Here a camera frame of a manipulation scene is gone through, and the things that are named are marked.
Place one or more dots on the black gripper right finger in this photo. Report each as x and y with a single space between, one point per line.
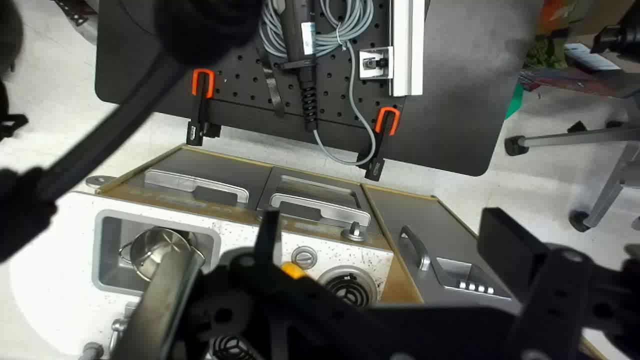
511 250

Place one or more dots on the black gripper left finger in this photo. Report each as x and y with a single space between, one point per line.
268 237

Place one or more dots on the silver metal pot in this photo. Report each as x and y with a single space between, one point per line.
156 244

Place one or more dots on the white speckled toy kitchen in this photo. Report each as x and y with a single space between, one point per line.
240 227

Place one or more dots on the grey round stove knob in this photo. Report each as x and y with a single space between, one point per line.
305 256

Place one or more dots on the grey protruding toy knob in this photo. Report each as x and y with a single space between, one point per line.
355 233

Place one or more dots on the black coil toy burner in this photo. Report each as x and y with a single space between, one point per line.
351 289
233 349

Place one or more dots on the grey office chair base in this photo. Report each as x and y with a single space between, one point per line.
572 136

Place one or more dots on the black perforated board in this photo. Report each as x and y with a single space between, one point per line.
460 100

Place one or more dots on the aluminium extrusion bar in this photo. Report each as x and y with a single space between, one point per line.
409 46

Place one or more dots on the silver corner bracket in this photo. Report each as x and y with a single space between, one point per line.
375 63

